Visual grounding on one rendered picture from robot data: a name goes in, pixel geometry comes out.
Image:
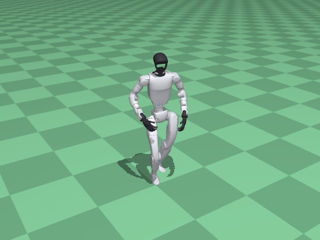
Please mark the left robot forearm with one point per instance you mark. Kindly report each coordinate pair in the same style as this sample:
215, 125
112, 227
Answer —
183, 103

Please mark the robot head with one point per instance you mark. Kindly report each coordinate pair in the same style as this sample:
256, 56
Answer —
160, 58

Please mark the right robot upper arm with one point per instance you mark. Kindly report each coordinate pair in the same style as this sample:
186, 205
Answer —
142, 81

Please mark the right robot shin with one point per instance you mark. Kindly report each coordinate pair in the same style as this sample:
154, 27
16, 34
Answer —
154, 165

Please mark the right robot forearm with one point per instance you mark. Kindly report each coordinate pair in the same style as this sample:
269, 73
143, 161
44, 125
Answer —
136, 106

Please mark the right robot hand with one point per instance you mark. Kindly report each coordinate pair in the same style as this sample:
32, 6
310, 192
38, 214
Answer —
147, 123

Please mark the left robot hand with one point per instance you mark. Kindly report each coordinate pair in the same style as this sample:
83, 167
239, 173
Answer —
183, 122

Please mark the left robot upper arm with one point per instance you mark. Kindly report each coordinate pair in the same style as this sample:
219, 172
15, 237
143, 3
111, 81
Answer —
178, 83

